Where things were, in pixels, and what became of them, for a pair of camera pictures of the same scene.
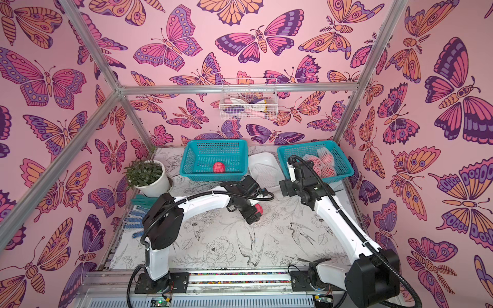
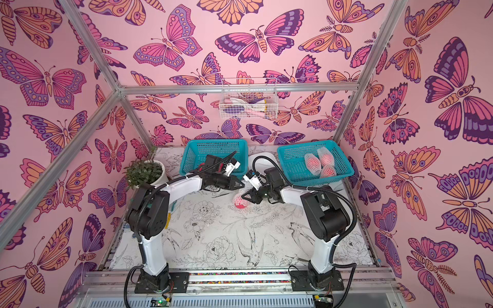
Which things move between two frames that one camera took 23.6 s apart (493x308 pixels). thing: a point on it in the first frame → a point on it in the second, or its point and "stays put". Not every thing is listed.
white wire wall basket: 248,99 stays put
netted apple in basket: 326,156 stays put
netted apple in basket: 328,171 stays put
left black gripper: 249,215 → 232,183
